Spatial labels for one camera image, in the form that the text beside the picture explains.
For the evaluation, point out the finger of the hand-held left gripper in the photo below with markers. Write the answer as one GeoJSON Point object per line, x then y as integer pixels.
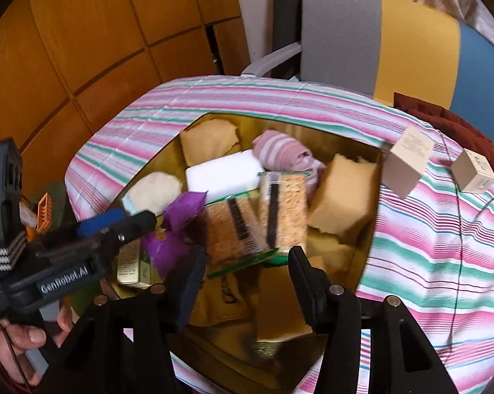
{"type": "Point", "coordinates": [101, 221]}
{"type": "Point", "coordinates": [132, 227]}

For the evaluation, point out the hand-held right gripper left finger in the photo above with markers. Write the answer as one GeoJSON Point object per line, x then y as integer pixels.
{"type": "Point", "coordinates": [189, 291]}

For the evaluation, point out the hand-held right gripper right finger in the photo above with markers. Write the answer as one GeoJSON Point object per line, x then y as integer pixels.
{"type": "Point", "coordinates": [306, 291]}

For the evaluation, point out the yellow printed pouch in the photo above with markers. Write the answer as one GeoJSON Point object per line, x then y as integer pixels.
{"type": "Point", "coordinates": [214, 303]}

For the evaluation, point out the purple packet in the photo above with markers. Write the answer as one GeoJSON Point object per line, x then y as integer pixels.
{"type": "Point", "coordinates": [160, 250]}

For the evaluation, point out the green labelled box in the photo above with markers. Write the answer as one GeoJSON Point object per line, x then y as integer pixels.
{"type": "Point", "coordinates": [128, 266]}

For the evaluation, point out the round cream pad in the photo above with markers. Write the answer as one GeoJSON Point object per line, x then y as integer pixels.
{"type": "Point", "coordinates": [156, 193]}

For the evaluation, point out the cracker packet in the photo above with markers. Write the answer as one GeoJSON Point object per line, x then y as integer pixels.
{"type": "Point", "coordinates": [288, 213]}
{"type": "Point", "coordinates": [222, 234]}

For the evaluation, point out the gold tin container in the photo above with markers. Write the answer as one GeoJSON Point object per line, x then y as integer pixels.
{"type": "Point", "coordinates": [271, 353]}

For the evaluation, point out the yellow sponge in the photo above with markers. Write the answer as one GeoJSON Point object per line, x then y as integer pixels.
{"type": "Point", "coordinates": [341, 197]}
{"type": "Point", "coordinates": [208, 141]}

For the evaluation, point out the green-trimmed small carton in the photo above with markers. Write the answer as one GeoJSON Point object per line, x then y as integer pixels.
{"type": "Point", "coordinates": [222, 174]}

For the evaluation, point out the pink striped sock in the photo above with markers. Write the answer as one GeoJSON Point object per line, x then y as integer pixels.
{"type": "Point", "coordinates": [280, 150]}

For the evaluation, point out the person's left hand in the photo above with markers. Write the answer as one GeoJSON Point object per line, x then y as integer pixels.
{"type": "Point", "coordinates": [21, 336]}

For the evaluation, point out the orange plastic rack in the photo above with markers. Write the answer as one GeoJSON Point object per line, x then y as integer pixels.
{"type": "Point", "coordinates": [45, 213]}

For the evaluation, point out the striped blanket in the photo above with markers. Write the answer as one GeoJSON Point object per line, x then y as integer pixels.
{"type": "Point", "coordinates": [415, 254]}

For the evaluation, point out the patterned cream box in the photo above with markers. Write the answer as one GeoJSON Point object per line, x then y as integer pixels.
{"type": "Point", "coordinates": [407, 160]}

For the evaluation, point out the orange wooden cabinet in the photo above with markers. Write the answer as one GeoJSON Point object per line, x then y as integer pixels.
{"type": "Point", "coordinates": [87, 28]}

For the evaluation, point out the plain cream box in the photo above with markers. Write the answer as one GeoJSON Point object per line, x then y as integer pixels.
{"type": "Point", "coordinates": [475, 172]}

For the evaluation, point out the dark red jacket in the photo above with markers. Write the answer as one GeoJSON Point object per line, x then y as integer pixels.
{"type": "Point", "coordinates": [456, 123]}

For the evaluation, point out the grey yellow blue chair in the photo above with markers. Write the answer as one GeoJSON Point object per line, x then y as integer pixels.
{"type": "Point", "coordinates": [415, 49]}

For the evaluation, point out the black foam roll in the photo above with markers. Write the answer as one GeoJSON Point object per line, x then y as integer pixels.
{"type": "Point", "coordinates": [288, 8]}

